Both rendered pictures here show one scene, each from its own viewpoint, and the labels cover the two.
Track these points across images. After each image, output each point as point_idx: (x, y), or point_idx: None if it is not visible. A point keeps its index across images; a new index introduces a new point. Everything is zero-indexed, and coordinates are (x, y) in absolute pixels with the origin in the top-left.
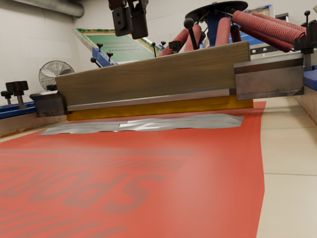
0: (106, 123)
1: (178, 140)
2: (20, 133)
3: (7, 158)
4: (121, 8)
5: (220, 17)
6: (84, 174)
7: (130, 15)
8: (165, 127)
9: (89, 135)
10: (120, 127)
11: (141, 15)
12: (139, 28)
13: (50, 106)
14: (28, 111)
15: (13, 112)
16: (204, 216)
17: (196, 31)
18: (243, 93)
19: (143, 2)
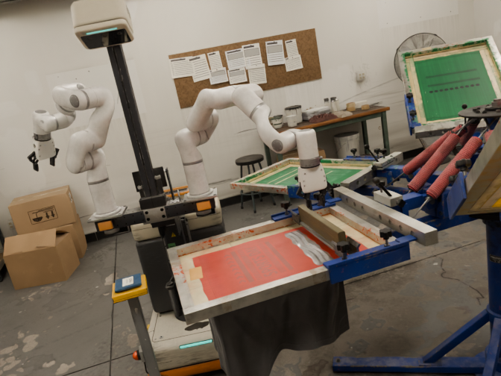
0: (304, 240)
1: (298, 263)
2: (282, 229)
3: (265, 250)
4: (307, 201)
5: (496, 120)
6: (270, 265)
7: (311, 203)
8: (309, 254)
9: (292, 246)
10: (303, 246)
11: (321, 198)
12: (321, 202)
13: (295, 218)
14: (288, 217)
15: (281, 218)
16: (270, 280)
17: (446, 145)
18: (335, 251)
19: (323, 192)
